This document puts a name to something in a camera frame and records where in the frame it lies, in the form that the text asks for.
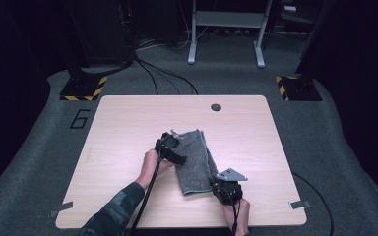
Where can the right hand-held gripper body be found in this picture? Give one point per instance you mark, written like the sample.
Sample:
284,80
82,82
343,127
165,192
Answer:
228,188

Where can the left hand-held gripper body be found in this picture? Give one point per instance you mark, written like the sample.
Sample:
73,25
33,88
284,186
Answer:
168,143

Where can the grey towel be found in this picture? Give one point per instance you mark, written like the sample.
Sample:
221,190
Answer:
195,160

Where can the person's left hand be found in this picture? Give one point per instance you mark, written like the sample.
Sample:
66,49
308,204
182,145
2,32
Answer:
150,165

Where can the person's right hand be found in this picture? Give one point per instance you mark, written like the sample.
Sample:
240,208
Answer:
239,218

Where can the dark round table grommet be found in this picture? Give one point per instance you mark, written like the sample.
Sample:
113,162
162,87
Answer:
216,107

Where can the grey tape strip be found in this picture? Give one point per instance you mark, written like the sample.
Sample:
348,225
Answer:
300,204
61,208

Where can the left yellow-black striped base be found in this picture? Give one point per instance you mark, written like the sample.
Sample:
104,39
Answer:
83,87

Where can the black stand with striped base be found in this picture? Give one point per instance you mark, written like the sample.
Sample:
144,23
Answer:
298,88

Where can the dark cabinet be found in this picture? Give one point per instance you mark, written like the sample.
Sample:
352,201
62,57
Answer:
98,29

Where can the white metal desk frame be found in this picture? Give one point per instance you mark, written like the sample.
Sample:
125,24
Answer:
226,19

